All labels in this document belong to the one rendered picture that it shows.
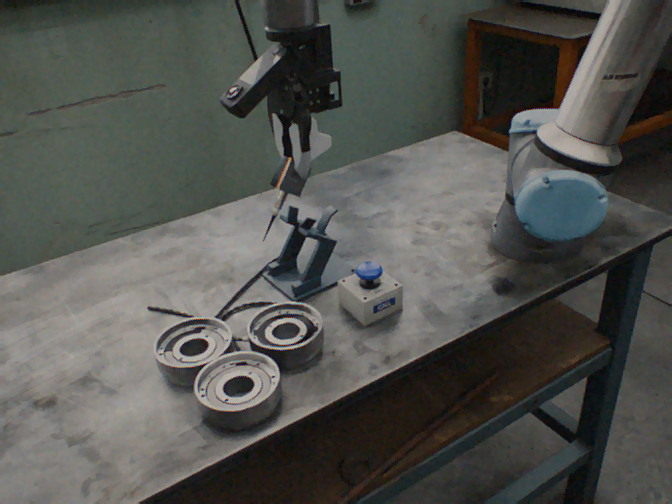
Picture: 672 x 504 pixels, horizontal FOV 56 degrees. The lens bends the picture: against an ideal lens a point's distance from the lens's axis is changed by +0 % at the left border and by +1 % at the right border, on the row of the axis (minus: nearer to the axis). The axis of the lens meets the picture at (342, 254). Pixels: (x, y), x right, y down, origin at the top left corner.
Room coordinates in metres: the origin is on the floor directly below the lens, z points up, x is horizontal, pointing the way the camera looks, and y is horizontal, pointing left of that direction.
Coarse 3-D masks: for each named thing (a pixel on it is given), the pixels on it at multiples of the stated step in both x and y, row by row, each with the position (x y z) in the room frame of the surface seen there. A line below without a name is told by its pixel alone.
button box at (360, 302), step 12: (384, 276) 0.79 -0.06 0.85; (348, 288) 0.76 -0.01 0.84; (360, 288) 0.76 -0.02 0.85; (372, 288) 0.76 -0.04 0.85; (384, 288) 0.76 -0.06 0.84; (396, 288) 0.75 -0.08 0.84; (348, 300) 0.76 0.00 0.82; (360, 300) 0.73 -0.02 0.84; (372, 300) 0.73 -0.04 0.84; (384, 300) 0.74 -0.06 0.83; (396, 300) 0.75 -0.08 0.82; (348, 312) 0.76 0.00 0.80; (360, 312) 0.73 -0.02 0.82; (372, 312) 0.73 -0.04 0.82; (384, 312) 0.74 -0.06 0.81; (396, 312) 0.75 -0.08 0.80
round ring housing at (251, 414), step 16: (240, 352) 0.64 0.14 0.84; (256, 352) 0.64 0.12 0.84; (208, 368) 0.62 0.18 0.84; (224, 368) 0.62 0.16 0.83; (272, 368) 0.61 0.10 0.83; (208, 384) 0.60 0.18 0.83; (224, 384) 0.59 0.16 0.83; (240, 384) 0.61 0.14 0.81; (256, 384) 0.59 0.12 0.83; (272, 384) 0.59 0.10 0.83; (224, 400) 0.56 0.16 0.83; (240, 400) 0.56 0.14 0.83; (272, 400) 0.56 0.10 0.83; (208, 416) 0.55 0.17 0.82; (224, 416) 0.54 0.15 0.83; (240, 416) 0.54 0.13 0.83; (256, 416) 0.54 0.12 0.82
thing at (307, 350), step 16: (288, 304) 0.74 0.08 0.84; (304, 304) 0.73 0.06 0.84; (256, 320) 0.72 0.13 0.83; (288, 320) 0.71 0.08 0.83; (320, 320) 0.70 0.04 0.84; (256, 336) 0.68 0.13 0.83; (272, 336) 0.68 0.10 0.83; (288, 336) 0.71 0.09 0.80; (320, 336) 0.67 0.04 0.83; (272, 352) 0.64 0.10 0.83; (288, 352) 0.64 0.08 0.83; (304, 352) 0.65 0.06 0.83; (288, 368) 0.65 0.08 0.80
